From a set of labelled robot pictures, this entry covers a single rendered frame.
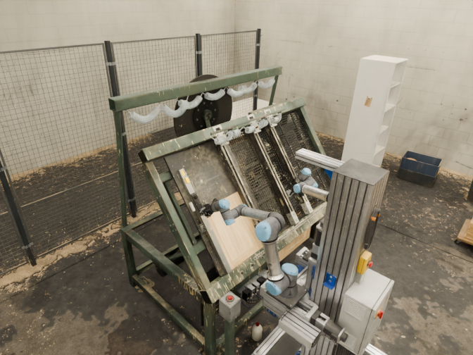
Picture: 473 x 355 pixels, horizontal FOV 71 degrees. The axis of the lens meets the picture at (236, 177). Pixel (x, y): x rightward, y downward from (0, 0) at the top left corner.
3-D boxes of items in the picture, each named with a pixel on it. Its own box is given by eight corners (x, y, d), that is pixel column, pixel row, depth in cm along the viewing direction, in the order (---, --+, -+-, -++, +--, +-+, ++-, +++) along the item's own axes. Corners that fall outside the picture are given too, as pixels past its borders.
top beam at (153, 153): (142, 164, 262) (147, 160, 254) (136, 153, 262) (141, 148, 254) (300, 108, 404) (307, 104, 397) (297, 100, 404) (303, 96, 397)
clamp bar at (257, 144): (289, 225, 340) (307, 222, 322) (240, 120, 338) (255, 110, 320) (295, 221, 347) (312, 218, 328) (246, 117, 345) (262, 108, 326)
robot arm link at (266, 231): (292, 288, 231) (280, 217, 216) (278, 300, 222) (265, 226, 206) (279, 283, 240) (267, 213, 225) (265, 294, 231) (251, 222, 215)
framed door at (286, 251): (262, 273, 368) (264, 274, 367) (266, 233, 342) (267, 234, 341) (307, 236, 426) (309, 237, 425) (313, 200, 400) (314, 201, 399)
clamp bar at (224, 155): (260, 247, 310) (278, 244, 292) (206, 131, 308) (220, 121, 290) (267, 242, 317) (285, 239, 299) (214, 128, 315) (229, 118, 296)
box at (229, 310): (229, 324, 253) (229, 308, 244) (218, 315, 260) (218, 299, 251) (240, 315, 260) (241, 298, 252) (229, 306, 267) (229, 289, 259)
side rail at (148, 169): (198, 290, 269) (205, 290, 260) (140, 166, 267) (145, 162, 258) (204, 286, 273) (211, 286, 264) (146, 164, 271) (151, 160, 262)
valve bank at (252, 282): (245, 315, 281) (246, 296, 269) (233, 306, 289) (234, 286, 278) (281, 284, 313) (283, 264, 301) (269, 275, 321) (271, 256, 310)
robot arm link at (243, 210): (291, 210, 223) (240, 200, 258) (280, 217, 216) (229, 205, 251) (293, 226, 226) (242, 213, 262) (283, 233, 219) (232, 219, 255)
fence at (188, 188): (225, 274, 280) (227, 273, 277) (177, 171, 279) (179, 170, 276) (229, 270, 283) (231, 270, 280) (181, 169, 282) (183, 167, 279)
